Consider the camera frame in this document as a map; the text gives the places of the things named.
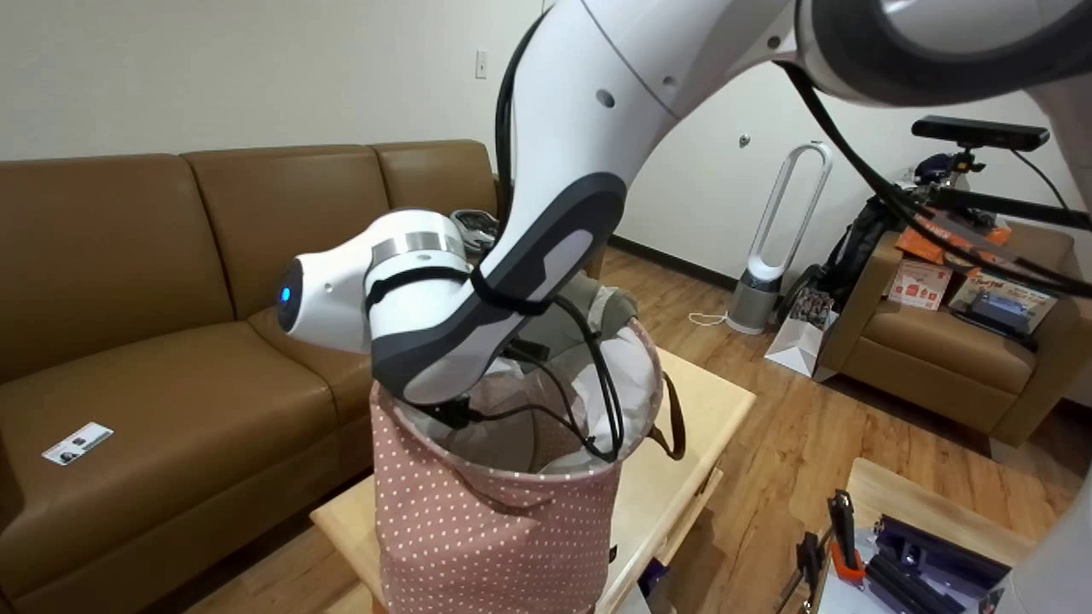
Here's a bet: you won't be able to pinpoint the blue book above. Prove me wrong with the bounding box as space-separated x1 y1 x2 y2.
950 271 1062 341

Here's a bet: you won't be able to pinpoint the black upright machine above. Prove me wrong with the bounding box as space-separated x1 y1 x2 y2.
811 190 915 313

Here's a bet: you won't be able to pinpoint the brown leather armchair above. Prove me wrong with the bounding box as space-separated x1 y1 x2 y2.
815 217 1092 448

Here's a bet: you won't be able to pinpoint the brown leather sofa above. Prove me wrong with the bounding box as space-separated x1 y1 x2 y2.
0 137 610 614

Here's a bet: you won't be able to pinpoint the black pliers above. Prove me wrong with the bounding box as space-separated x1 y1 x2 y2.
776 529 831 614

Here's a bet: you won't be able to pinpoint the black bar camera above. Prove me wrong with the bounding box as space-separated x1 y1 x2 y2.
907 113 1056 155

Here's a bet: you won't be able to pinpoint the small wooden side table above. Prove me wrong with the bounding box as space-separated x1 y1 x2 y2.
794 455 1040 614

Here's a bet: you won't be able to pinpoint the bladeless tower fan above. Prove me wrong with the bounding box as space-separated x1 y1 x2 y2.
726 139 835 339

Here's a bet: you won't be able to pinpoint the black camera boom stand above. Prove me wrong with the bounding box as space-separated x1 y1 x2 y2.
907 146 1092 235

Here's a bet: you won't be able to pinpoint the small white card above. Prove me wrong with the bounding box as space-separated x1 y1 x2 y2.
43 420 116 470

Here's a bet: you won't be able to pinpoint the orange flat package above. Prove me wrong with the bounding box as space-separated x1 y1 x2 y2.
896 217 1015 273

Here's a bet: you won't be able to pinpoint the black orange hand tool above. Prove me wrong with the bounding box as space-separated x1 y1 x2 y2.
823 489 869 591

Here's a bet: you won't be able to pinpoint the red white box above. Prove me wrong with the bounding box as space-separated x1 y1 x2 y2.
885 255 956 317

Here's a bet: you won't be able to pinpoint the pink polka dot laundry bag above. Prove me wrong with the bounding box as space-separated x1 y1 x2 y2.
367 317 690 614

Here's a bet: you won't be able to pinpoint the dark blue box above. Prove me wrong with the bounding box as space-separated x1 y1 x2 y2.
863 513 1015 614

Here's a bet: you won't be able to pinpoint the light wooden table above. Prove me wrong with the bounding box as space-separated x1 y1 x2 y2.
306 345 761 614

